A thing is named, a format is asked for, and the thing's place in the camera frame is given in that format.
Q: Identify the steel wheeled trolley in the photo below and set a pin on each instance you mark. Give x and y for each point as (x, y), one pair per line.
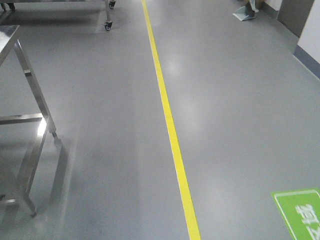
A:
(108, 6)

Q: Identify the stainless steel table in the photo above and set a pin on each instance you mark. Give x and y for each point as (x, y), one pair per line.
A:
(15, 190)

